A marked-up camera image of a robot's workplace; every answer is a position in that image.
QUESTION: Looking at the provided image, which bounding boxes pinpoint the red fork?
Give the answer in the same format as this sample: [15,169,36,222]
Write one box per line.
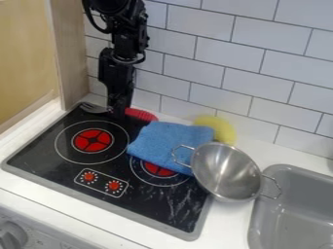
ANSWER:
[79,102,161,123]

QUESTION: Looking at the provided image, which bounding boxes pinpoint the yellow toy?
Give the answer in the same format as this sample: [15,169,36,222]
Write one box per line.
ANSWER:
[192,115,239,147]

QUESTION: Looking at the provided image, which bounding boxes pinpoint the toy stove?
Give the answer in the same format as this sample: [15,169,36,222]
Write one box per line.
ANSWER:
[0,101,214,242]

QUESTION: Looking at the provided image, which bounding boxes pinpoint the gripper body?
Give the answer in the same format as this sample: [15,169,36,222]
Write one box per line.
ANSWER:
[97,47,138,120]

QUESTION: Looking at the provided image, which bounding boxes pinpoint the blue cloth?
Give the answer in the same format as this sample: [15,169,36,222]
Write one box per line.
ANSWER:
[125,121,216,176]

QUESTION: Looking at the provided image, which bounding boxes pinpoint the silver pot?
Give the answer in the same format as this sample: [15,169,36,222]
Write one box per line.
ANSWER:
[170,141,284,203]

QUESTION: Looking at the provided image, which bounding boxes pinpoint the toy sink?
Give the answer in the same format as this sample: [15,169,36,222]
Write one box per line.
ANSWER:
[246,163,333,249]

